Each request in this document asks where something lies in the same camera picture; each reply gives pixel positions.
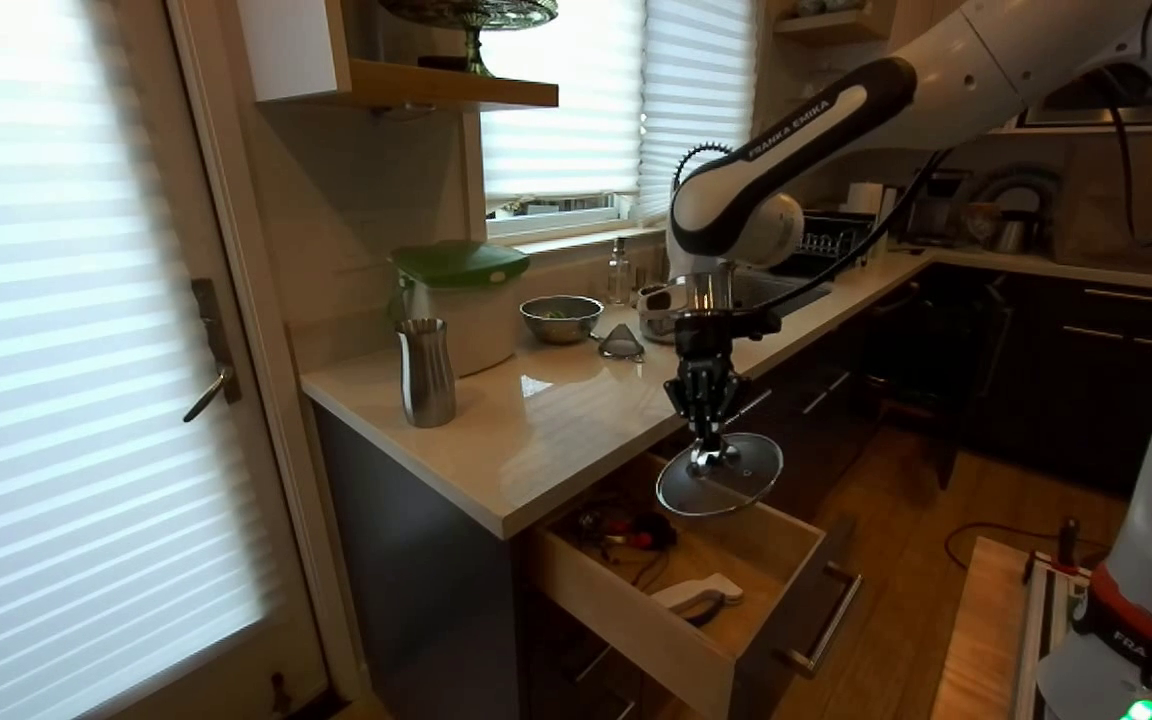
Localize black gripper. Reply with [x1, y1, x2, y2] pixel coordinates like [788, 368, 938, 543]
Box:
[665, 311, 742, 455]

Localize glass pot lid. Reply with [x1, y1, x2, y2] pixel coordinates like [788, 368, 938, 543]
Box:
[656, 434, 783, 519]

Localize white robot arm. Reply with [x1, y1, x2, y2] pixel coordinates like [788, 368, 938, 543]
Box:
[667, 0, 1152, 720]

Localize stainless steel pot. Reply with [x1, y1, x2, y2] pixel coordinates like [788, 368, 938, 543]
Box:
[635, 286, 681, 344]

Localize dark items in drawer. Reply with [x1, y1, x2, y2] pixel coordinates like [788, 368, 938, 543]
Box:
[560, 506, 678, 566]

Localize white object in drawer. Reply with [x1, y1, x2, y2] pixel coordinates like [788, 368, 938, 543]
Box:
[656, 573, 745, 623]

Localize open wooden drawer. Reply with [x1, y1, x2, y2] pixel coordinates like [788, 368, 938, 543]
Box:
[525, 455, 862, 720]

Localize white container green lid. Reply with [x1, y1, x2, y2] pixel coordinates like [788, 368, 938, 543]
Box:
[393, 239, 528, 377]

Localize small triangular metal object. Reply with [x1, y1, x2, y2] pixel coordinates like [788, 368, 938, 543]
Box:
[596, 324, 645, 361]

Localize kitchen sink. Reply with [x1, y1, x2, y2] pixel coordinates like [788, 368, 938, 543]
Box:
[735, 273, 834, 317]

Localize small metal bowl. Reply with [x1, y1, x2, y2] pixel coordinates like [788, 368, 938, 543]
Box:
[521, 291, 606, 344]

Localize glass bottle by window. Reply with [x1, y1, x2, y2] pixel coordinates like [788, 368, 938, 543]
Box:
[606, 237, 635, 307]

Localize chrome kitchen faucet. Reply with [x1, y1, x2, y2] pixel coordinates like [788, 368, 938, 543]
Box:
[667, 146, 733, 202]

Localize steel soap dispenser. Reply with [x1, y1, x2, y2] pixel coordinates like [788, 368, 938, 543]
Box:
[396, 282, 456, 429]

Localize window blind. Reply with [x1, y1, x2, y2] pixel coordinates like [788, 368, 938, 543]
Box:
[480, 0, 762, 217]

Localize dark lower cabinets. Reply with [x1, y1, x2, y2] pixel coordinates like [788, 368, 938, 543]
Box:
[702, 268, 1152, 497]

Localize glass cake stand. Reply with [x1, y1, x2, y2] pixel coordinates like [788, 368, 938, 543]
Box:
[381, 0, 560, 76]

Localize built-in microwave oven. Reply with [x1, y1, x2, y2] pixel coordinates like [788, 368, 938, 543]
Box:
[1021, 64, 1152, 128]

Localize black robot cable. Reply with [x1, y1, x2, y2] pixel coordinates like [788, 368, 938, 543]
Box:
[733, 146, 953, 333]

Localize wooden wall shelf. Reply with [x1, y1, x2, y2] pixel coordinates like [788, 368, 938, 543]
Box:
[350, 61, 560, 108]

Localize door handle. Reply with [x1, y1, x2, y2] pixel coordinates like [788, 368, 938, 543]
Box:
[181, 282, 239, 425]

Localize white wall cabinet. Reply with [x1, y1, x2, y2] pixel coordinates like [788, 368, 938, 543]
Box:
[238, 0, 351, 103]

